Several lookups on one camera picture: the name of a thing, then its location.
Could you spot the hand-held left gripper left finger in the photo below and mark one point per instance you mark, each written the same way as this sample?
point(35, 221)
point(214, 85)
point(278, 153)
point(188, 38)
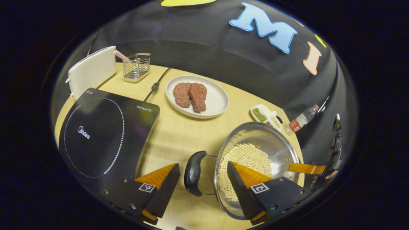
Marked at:
point(167, 191)

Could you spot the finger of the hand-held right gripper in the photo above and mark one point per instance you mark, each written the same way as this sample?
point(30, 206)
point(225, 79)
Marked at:
point(306, 168)

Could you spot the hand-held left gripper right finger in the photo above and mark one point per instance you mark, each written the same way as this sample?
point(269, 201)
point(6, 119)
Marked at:
point(239, 191)

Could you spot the black induction cooktop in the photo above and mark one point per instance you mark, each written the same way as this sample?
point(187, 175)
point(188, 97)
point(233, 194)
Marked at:
point(96, 137)

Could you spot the pile of yellow soybeans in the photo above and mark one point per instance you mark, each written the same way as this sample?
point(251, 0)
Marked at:
point(246, 156)

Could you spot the plastic bottle with red label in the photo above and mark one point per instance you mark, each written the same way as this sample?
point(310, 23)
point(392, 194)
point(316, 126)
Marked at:
point(298, 123)

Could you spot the small heap of yellow beans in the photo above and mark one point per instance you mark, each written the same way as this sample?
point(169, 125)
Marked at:
point(276, 122)

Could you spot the small black round disc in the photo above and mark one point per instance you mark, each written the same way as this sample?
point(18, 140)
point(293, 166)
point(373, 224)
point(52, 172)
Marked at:
point(279, 119)

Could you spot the white divided dish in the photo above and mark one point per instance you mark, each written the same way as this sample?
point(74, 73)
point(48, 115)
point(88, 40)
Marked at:
point(271, 115)

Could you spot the heap of green beans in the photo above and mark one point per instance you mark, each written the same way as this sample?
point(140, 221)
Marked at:
point(259, 115)

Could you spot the white round plate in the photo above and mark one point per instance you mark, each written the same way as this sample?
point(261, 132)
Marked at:
point(217, 99)

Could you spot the raw red meat steak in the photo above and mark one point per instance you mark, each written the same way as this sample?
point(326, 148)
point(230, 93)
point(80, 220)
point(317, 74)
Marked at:
point(182, 94)
point(198, 95)

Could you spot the white toaster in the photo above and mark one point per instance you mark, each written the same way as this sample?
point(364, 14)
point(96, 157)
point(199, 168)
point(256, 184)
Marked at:
point(92, 70)

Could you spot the red white striped straw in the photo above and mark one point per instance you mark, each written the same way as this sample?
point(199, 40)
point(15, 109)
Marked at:
point(122, 56)

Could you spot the black backdrop cloth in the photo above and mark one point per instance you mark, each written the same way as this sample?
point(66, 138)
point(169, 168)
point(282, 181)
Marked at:
point(191, 41)

